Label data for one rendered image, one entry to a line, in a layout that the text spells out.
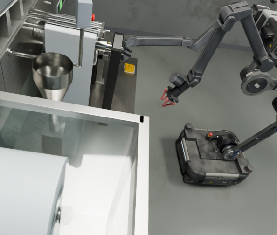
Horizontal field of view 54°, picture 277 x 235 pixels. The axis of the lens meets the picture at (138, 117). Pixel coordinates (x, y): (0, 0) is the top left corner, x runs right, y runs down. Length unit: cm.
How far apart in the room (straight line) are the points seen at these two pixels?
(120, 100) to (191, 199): 122
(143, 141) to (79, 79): 87
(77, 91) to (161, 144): 145
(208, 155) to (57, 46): 171
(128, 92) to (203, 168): 104
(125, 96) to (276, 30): 101
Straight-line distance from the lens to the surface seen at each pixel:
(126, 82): 197
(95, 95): 183
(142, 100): 321
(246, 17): 143
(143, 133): 75
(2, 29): 128
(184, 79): 157
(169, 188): 260
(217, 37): 145
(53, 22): 142
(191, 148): 262
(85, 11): 105
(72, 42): 141
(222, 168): 262
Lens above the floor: 217
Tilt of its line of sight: 46 degrees down
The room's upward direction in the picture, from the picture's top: 18 degrees clockwise
